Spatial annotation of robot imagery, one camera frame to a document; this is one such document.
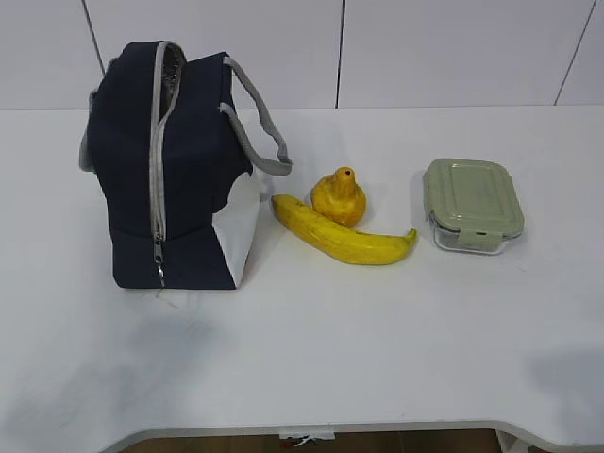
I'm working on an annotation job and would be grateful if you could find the yellow banana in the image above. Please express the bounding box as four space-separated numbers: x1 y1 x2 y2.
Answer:
271 194 418 265

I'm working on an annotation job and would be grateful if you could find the yellow pear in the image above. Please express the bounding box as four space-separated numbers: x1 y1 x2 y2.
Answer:
310 167 367 227

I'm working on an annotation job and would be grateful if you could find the navy blue lunch bag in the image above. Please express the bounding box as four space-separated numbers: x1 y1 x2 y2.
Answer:
79 41 292 290

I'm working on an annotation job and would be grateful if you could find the glass container green lid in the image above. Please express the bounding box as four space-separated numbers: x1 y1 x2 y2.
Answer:
423 159 525 255

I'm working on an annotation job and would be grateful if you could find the white tag under table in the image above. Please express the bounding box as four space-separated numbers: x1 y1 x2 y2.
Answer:
278 429 336 449

